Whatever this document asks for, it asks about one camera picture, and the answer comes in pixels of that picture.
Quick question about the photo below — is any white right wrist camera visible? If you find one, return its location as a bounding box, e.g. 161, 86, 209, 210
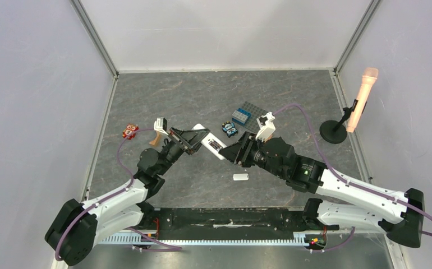
256, 112, 275, 142

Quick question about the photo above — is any white battery cover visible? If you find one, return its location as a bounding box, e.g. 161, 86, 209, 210
233, 173, 249, 181

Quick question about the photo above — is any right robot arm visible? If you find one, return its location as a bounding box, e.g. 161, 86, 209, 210
219, 132, 424, 248

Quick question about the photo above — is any blue lego brick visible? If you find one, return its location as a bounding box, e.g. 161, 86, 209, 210
236, 108, 251, 122

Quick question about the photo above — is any black microphone stand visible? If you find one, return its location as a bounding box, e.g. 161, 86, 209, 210
319, 99, 367, 144

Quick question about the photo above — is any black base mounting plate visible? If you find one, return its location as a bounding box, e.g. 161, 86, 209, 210
136, 207, 339, 240

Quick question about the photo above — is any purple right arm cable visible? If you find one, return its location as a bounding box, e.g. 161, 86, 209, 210
272, 103, 432, 253

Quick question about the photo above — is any grey lego brick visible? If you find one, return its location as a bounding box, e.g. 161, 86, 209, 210
232, 110, 249, 126

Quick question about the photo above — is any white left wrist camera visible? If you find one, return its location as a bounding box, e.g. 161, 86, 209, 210
154, 117, 168, 136

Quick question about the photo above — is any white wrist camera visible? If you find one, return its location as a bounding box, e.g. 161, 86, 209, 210
256, 112, 275, 142
154, 117, 168, 136

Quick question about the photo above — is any white cable duct strip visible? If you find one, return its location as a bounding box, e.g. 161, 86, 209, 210
100, 232, 310, 247

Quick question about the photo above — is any grey lego baseplate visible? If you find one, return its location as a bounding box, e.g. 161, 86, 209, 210
240, 101, 268, 133

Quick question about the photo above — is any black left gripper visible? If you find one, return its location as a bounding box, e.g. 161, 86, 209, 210
157, 126, 211, 176

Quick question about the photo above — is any white remote control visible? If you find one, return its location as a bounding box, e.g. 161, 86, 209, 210
201, 132, 227, 160

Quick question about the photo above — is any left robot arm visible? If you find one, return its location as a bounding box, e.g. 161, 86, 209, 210
44, 128, 210, 266

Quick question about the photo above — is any black battery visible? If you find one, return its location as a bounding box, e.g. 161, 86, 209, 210
208, 140, 223, 151

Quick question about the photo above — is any red owl toy block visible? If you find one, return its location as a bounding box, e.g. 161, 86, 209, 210
122, 124, 139, 140

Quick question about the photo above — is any large wooden block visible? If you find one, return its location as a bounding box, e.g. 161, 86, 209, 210
149, 132, 162, 146

